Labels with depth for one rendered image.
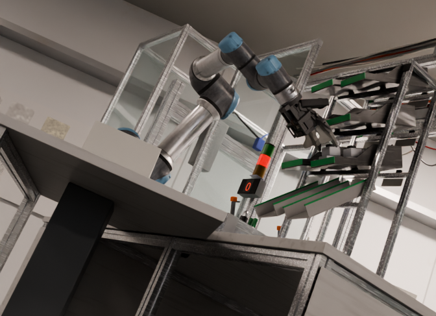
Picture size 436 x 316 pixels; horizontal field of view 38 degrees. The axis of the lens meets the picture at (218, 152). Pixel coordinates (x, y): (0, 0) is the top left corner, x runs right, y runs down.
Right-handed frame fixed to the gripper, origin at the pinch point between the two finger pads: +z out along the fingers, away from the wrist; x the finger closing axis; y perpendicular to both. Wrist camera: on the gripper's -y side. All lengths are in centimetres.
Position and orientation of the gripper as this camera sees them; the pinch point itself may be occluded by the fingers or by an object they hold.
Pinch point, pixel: (328, 145)
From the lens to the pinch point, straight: 209.9
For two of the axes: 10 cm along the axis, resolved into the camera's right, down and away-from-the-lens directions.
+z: 5.7, 8.0, 1.7
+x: 4.6, -1.4, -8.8
